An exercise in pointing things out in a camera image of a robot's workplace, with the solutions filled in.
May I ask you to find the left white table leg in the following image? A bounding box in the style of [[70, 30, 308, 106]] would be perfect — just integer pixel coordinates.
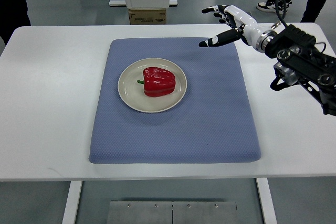
[[62, 181, 82, 224]]

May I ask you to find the cardboard box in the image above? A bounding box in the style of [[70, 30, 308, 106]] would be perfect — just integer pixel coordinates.
[[128, 9, 166, 25]]

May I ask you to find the right white table leg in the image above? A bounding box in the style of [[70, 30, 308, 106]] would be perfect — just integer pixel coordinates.
[[255, 178, 277, 224]]

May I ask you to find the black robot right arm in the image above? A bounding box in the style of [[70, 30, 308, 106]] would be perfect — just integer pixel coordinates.
[[260, 0, 335, 116]]

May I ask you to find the metal floor plate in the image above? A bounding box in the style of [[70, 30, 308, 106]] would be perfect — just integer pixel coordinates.
[[107, 201, 239, 223]]

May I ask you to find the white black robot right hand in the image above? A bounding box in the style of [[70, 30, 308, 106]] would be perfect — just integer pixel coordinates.
[[199, 5, 276, 52]]

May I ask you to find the person at left edge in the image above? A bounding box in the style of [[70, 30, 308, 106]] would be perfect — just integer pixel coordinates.
[[1, 0, 31, 45]]

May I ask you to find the white table leg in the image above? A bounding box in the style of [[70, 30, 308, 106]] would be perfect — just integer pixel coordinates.
[[62, 181, 82, 224], [255, 178, 277, 224]]

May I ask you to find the blue quilted mat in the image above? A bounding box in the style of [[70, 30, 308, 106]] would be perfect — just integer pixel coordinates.
[[89, 37, 261, 164]]

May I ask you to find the cream round plate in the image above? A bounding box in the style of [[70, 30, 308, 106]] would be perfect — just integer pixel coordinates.
[[118, 58, 187, 113]]

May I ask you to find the red bell pepper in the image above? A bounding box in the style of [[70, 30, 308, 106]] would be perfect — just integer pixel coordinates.
[[137, 67, 176, 97]]

